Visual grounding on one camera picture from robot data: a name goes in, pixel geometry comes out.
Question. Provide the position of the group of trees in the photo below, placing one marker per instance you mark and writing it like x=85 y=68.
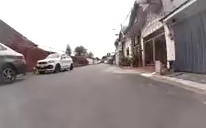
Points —
x=79 y=51

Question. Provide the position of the grey asphalt road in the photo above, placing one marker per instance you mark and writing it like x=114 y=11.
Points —
x=91 y=100

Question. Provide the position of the white car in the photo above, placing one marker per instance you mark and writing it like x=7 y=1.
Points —
x=56 y=62

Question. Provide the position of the row of buildings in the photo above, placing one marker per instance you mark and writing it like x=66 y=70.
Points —
x=171 y=40

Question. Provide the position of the grey concrete pavement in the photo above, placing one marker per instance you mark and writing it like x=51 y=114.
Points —
x=191 y=81

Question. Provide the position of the dark grey car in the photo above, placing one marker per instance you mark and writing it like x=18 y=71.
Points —
x=6 y=63

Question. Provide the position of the red brick wall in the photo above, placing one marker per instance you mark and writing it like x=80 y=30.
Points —
x=21 y=48

